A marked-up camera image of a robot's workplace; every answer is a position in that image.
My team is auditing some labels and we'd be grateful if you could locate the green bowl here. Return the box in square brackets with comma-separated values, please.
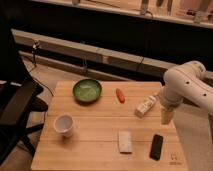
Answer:
[72, 79, 102, 103]

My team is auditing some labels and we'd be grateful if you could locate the white paper cup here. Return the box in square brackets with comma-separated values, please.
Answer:
[53, 115, 74, 138]

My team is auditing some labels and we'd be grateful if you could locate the white sponge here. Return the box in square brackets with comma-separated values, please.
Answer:
[118, 131, 132, 154]

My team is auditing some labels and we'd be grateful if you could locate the orange carrot toy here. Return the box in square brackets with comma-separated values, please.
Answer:
[116, 89, 125, 103]

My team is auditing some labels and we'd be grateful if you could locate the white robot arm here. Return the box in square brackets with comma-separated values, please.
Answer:
[158, 61, 213, 124]

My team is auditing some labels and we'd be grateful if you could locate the black office chair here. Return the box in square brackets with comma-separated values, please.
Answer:
[0, 11, 48, 165]

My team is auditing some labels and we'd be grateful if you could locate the black cable on floor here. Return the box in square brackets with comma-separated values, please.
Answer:
[21, 39, 55, 98]

